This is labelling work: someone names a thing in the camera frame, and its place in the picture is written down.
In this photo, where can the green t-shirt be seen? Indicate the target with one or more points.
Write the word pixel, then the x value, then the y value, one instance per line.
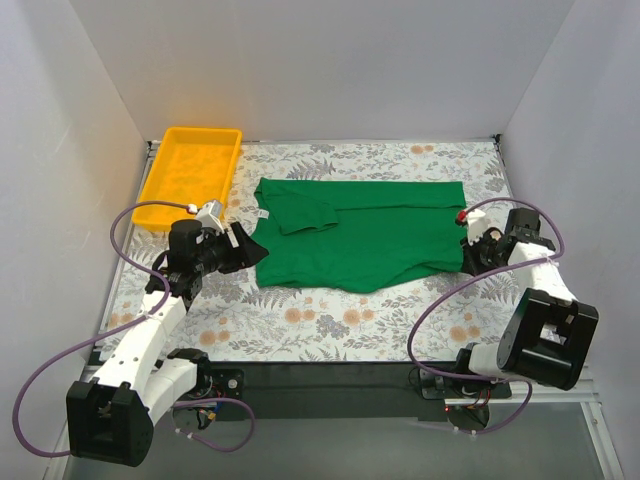
pixel 357 236

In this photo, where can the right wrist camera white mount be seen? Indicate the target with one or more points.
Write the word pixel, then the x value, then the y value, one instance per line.
pixel 476 223

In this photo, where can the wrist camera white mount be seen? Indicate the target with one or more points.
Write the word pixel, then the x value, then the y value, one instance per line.
pixel 209 216
pixel 476 223

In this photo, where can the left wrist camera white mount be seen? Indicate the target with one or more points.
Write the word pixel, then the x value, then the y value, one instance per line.
pixel 209 216

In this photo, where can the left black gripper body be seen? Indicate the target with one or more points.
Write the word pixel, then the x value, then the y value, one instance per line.
pixel 235 246

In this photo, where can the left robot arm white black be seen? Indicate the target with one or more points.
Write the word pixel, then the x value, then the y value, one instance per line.
pixel 112 416

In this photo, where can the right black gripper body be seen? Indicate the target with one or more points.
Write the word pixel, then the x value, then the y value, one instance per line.
pixel 473 254

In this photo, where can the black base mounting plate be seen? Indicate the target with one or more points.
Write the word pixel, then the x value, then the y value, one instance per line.
pixel 349 390

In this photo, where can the yellow plastic bin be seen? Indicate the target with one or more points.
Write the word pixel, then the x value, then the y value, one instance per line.
pixel 193 165

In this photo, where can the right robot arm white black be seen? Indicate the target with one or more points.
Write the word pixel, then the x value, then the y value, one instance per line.
pixel 549 334

